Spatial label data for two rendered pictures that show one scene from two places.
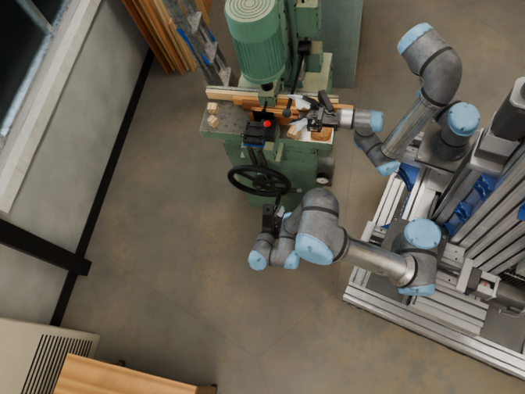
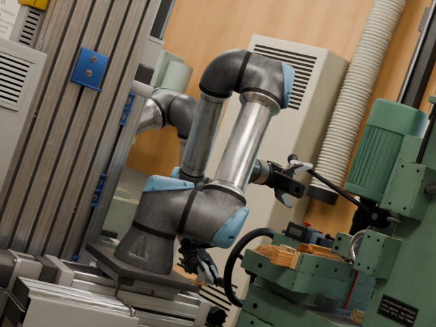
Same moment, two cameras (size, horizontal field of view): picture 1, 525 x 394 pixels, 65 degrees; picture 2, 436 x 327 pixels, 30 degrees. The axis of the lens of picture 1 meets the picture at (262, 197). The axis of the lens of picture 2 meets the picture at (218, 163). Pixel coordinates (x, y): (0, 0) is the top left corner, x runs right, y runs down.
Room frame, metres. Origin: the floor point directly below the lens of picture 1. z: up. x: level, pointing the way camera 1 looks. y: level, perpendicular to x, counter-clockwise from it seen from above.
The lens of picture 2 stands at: (1.22, -2.78, 1.15)
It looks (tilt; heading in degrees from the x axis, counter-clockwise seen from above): 1 degrees down; 103
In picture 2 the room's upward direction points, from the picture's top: 19 degrees clockwise
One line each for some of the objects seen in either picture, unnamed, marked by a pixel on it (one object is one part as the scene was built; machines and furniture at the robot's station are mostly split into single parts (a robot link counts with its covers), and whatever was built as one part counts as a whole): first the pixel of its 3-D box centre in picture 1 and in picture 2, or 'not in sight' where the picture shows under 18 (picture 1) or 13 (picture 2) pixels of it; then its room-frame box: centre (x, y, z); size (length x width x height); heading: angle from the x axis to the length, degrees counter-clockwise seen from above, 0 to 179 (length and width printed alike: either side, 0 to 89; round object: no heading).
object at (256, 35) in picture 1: (257, 37); (385, 153); (1.11, -0.18, 1.32); 0.18 x 0.18 x 0.31
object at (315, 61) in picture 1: (311, 56); (376, 254); (1.19, -0.41, 1.02); 0.09 x 0.07 x 0.12; 60
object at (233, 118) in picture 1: (266, 129); (313, 275); (1.02, -0.12, 0.87); 0.61 x 0.30 x 0.06; 60
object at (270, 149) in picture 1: (261, 141); (298, 253); (0.95, -0.08, 0.91); 0.15 x 0.14 x 0.09; 60
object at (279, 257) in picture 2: (291, 105); (327, 268); (1.07, -0.26, 0.92); 0.54 x 0.02 x 0.04; 60
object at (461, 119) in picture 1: (459, 123); (166, 202); (0.67, -0.82, 0.98); 0.13 x 0.12 x 0.14; 8
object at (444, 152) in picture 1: (452, 139); (148, 244); (0.66, -0.82, 0.87); 0.15 x 0.15 x 0.10
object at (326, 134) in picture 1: (322, 124); (277, 252); (0.92, -0.35, 0.92); 0.14 x 0.09 x 0.04; 150
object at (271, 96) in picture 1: (269, 89); (355, 252); (1.13, -0.19, 0.99); 0.14 x 0.07 x 0.09; 150
